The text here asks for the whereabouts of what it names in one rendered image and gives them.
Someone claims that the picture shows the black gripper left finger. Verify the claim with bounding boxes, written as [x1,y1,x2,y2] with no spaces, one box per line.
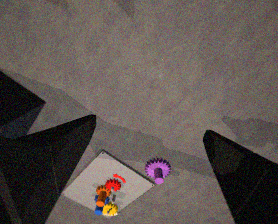
[0,114,96,224]

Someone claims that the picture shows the red gear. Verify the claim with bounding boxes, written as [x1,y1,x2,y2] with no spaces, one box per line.
[105,179,121,192]

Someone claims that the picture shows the blue gear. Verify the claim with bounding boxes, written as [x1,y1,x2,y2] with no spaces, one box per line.
[94,194,110,215]

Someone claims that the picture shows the orange gear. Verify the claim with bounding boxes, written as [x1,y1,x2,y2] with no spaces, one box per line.
[96,185,112,207]

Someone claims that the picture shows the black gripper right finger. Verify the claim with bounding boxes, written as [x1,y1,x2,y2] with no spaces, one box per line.
[203,130,278,224]

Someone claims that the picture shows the yellow gear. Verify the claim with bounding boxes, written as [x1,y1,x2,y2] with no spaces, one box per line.
[103,202,118,216]

